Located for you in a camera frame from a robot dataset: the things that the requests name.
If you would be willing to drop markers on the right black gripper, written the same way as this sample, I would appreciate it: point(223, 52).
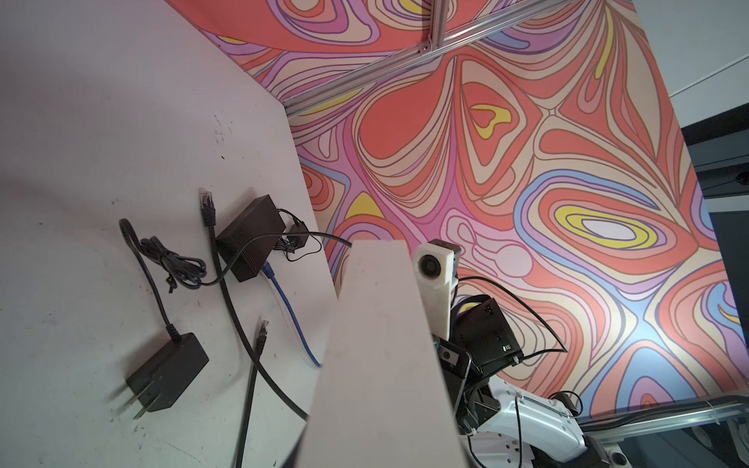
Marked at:
point(481, 344)

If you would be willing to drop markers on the small white network switch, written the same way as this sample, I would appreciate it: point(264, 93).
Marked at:
point(381, 399)

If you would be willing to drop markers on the black network switch box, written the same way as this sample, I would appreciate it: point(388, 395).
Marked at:
point(247, 242)

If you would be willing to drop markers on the black power adapter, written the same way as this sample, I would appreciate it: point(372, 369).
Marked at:
point(165, 376)
point(295, 239)

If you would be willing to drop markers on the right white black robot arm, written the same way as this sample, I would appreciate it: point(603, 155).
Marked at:
point(543, 432)

